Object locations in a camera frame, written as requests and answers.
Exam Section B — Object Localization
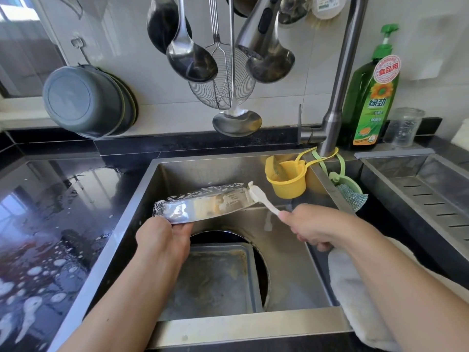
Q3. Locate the hanging steel ladles and skimmer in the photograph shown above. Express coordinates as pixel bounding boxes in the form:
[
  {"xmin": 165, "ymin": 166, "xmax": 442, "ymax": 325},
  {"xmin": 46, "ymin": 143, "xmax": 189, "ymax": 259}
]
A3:
[{"xmin": 147, "ymin": 0, "xmax": 193, "ymax": 56}]

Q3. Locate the stainless steel sink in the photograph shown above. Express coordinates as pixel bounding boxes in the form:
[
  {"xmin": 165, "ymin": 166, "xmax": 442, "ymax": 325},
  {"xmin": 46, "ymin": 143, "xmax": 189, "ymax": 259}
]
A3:
[{"xmin": 47, "ymin": 152, "xmax": 363, "ymax": 351}]

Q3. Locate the white dish rag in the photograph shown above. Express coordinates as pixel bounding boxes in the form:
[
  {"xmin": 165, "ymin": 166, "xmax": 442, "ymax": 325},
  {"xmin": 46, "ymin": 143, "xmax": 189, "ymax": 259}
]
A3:
[{"xmin": 327, "ymin": 238, "xmax": 469, "ymax": 352}]

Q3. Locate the dark green hanging basin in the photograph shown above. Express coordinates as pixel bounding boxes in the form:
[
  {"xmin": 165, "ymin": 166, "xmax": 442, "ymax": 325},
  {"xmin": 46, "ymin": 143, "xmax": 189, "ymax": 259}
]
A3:
[{"xmin": 111, "ymin": 72, "xmax": 139, "ymax": 135}]

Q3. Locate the wire mesh skimmer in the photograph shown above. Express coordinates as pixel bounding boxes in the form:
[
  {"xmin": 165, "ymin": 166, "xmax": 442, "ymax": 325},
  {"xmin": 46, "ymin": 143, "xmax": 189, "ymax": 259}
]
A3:
[{"xmin": 188, "ymin": 0, "xmax": 257, "ymax": 110}]

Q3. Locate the orange-handled brass ladle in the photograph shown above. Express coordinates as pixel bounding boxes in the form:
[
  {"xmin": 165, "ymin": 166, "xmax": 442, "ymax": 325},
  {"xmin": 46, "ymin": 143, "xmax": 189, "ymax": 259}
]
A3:
[{"xmin": 227, "ymin": 0, "xmax": 265, "ymax": 18}]

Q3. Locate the person's left hand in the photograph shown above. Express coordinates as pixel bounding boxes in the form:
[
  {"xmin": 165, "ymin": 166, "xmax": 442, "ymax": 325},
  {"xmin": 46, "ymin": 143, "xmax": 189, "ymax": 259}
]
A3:
[{"xmin": 135, "ymin": 216, "xmax": 195, "ymax": 272}]

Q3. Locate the white cleaning brush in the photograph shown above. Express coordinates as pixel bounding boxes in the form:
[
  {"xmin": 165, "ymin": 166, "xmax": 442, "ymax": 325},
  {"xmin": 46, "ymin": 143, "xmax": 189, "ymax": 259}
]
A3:
[{"xmin": 247, "ymin": 181, "xmax": 283, "ymax": 217}]

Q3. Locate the round steel basin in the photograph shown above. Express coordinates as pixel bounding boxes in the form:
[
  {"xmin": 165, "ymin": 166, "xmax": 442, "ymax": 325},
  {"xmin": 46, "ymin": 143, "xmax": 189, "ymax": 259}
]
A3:
[{"xmin": 152, "ymin": 182, "xmax": 261, "ymax": 225}]

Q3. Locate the yellow hanging sink cup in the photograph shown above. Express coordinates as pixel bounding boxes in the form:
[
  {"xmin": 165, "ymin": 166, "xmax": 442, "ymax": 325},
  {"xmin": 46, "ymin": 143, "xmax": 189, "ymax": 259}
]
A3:
[{"xmin": 264, "ymin": 150, "xmax": 341, "ymax": 200}]

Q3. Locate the round steel pan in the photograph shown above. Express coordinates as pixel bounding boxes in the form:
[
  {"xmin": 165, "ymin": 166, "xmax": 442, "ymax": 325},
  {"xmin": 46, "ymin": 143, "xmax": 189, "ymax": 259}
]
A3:
[{"xmin": 191, "ymin": 229, "xmax": 271, "ymax": 308}]

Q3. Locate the person's right forearm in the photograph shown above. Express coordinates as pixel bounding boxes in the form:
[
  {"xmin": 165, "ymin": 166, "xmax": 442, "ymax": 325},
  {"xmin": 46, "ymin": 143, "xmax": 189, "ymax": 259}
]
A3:
[{"xmin": 352, "ymin": 227, "xmax": 469, "ymax": 352}]

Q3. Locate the white dish brush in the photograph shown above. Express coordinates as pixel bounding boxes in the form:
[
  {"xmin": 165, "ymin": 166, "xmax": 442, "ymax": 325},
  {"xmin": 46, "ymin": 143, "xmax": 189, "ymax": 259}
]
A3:
[{"xmin": 309, "ymin": 0, "xmax": 349, "ymax": 21}]

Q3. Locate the person's left forearm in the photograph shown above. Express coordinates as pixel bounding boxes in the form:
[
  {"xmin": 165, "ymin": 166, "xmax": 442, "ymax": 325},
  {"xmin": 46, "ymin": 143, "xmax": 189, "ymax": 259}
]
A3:
[{"xmin": 59, "ymin": 256, "xmax": 188, "ymax": 352}]

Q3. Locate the steel soup ladle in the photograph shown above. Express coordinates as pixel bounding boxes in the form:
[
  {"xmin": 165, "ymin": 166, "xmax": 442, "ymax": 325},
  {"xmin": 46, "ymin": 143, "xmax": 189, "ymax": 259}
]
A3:
[{"xmin": 166, "ymin": 0, "xmax": 219, "ymax": 84}]

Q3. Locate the rectangular steel tray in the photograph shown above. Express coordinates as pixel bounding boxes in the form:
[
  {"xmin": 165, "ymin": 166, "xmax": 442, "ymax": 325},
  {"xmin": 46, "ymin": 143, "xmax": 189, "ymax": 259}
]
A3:
[{"xmin": 157, "ymin": 242, "xmax": 265, "ymax": 323}]

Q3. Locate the steel wall hook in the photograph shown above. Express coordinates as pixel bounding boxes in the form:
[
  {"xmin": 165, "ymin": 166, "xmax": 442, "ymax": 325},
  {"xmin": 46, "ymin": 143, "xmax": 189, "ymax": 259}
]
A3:
[{"xmin": 70, "ymin": 36, "xmax": 91, "ymax": 66}]

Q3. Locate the steel gooseneck faucet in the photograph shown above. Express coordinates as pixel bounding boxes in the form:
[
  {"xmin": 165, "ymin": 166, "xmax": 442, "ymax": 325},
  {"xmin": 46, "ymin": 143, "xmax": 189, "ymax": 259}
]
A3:
[{"xmin": 235, "ymin": 0, "xmax": 369, "ymax": 158}]

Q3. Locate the person's right hand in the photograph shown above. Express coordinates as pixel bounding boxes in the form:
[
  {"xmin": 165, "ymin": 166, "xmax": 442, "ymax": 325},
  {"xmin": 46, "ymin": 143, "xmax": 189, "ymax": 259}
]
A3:
[{"xmin": 277, "ymin": 203, "xmax": 375, "ymax": 254}]

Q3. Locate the grey hanging basin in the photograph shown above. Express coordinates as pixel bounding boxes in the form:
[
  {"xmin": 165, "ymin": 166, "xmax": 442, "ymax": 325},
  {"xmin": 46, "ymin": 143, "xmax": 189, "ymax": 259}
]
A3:
[{"xmin": 42, "ymin": 65, "xmax": 126, "ymax": 139}]

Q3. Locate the green hanging sponge holder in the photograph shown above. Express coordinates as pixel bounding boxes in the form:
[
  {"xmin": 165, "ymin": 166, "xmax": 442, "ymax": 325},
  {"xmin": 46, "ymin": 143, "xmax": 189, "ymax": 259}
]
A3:
[{"xmin": 311, "ymin": 152, "xmax": 369, "ymax": 213}]

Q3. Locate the yellow-handled steel ladle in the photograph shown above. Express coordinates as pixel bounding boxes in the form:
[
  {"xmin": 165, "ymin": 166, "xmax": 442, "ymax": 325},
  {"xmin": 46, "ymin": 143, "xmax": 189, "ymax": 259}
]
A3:
[{"xmin": 212, "ymin": 0, "xmax": 264, "ymax": 138}]

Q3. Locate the white hanging cloth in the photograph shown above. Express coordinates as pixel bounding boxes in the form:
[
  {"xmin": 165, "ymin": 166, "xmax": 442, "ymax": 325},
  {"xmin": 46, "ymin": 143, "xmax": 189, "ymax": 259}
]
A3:
[{"xmin": 51, "ymin": 0, "xmax": 111, "ymax": 21}]

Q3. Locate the green dish soap bottle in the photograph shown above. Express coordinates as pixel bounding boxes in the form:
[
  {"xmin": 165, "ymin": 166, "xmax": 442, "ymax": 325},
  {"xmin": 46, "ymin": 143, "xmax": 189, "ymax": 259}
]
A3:
[{"xmin": 341, "ymin": 24, "xmax": 403, "ymax": 150}]

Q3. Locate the clear plastic cup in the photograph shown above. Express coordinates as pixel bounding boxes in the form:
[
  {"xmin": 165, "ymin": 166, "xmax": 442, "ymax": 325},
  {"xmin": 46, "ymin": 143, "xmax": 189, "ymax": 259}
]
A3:
[{"xmin": 383, "ymin": 108, "xmax": 426, "ymax": 149}]

